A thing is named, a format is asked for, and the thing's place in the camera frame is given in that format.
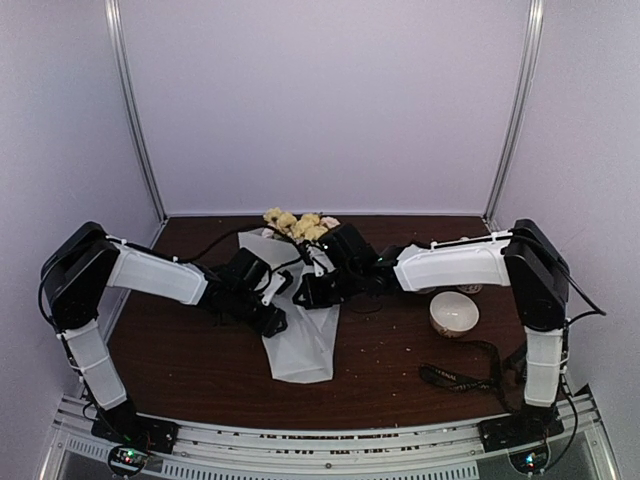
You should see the front aluminium rail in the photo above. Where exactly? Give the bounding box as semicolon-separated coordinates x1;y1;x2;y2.
42;384;614;480

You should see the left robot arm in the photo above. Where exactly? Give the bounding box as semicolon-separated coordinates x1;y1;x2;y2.
37;222;293;444

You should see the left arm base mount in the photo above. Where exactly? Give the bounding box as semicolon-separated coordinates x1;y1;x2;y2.
91;398;179;479

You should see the black lanyard strap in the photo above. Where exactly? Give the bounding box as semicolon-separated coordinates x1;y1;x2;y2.
418;339;529;414

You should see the patterned mug yellow inside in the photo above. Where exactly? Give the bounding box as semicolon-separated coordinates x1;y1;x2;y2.
457;284;483;295

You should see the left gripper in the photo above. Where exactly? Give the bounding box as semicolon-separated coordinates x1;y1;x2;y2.
228;288;287;339

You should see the round white bowl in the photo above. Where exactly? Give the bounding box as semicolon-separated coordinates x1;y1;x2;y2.
429;291;480;338

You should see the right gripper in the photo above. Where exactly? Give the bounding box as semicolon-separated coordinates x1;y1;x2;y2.
294;264;362;310

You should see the white wrapping paper sheet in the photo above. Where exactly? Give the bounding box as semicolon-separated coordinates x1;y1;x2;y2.
238;228;340;384

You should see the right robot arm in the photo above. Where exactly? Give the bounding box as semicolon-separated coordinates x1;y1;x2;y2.
293;219;605;442

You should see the left aluminium frame post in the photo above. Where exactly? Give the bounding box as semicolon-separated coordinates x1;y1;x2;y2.
104;0;168;223

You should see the right aluminium frame post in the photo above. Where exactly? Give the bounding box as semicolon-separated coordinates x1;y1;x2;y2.
483;0;545;230

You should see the aluminium frame post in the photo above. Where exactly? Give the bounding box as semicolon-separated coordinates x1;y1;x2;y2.
104;0;168;223
483;0;545;230

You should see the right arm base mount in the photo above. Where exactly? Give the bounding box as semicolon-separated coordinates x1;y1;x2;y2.
478;405;565;476

